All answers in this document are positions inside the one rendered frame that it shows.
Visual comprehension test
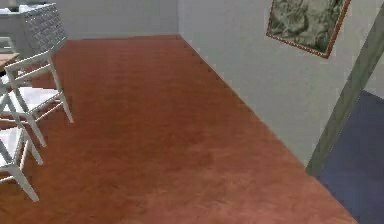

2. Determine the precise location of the white woven-back chair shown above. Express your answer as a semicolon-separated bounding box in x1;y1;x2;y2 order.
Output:
3;3;75;148

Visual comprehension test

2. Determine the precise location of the framed grey-green wall picture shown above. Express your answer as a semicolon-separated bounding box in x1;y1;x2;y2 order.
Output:
265;0;352;60

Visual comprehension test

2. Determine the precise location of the grey-green door frame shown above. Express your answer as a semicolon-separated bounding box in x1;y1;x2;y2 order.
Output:
305;2;384;177

